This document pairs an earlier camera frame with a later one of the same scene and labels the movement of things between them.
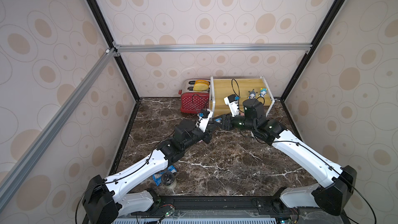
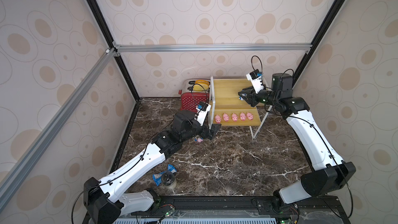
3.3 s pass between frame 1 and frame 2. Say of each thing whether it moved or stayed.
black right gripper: moved
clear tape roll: stayed
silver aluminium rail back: stayed
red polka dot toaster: stayed
